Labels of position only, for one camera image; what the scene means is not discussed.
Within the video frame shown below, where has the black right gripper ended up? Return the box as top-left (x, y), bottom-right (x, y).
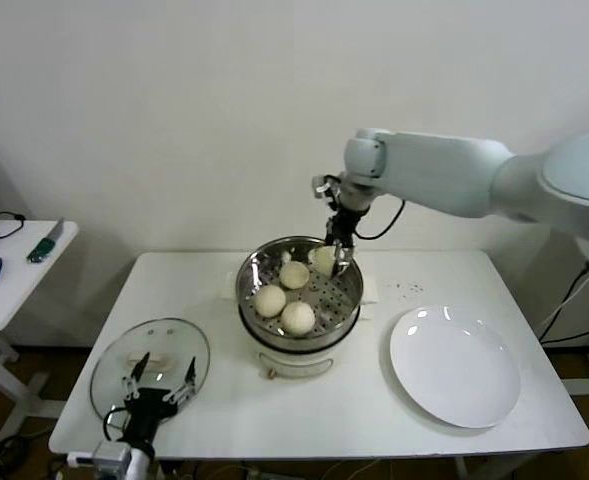
top-left (323, 206), bottom-right (364, 280)

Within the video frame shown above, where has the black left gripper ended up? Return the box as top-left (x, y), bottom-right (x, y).
top-left (121, 351), bottom-right (198, 447)

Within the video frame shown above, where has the white steamed baozi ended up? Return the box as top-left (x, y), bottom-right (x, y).
top-left (252, 284), bottom-right (288, 319)
top-left (279, 301), bottom-right (317, 337)
top-left (278, 260), bottom-right (310, 290)
top-left (307, 245), bottom-right (338, 276)

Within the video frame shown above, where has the round glass pot lid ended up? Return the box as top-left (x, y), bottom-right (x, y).
top-left (89, 318), bottom-right (211, 427)

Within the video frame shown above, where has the stainless steel steamer basket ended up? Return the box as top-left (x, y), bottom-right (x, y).
top-left (222, 235), bottom-right (379, 354)

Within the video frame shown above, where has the white electric cooker pot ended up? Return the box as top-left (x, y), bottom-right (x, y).
top-left (238, 299), bottom-right (375, 382)

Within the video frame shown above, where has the white side table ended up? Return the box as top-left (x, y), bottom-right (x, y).
top-left (0, 219), bottom-right (80, 451)

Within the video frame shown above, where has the white round plate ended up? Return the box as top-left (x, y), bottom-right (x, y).
top-left (387, 304), bottom-right (521, 429)

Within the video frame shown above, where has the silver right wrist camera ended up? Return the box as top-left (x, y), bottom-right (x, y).
top-left (309, 172), bottom-right (343, 201)

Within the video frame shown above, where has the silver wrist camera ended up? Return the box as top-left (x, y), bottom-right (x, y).
top-left (67, 442), bottom-right (134, 476)
top-left (309, 172), bottom-right (343, 201)

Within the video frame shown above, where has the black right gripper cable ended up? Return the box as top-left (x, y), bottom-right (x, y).
top-left (353, 197), bottom-right (406, 240)

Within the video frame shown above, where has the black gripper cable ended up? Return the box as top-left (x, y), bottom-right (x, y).
top-left (353, 197), bottom-right (406, 240)
top-left (102, 407), bottom-right (130, 442)

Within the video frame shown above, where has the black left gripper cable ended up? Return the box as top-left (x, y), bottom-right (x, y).
top-left (102, 407), bottom-right (130, 442)

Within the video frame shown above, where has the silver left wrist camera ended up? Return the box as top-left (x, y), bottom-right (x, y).
top-left (67, 442), bottom-right (134, 476)

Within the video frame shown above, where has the green handled knife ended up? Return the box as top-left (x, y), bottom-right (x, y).
top-left (26, 218), bottom-right (65, 265)

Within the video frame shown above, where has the thin black looped cable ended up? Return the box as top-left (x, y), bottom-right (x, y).
top-left (0, 212), bottom-right (25, 241)

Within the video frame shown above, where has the white wall cable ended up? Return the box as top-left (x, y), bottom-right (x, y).
top-left (533, 273), bottom-right (589, 337)

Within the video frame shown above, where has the black wall cable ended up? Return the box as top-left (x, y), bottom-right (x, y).
top-left (533, 269), bottom-right (589, 346)

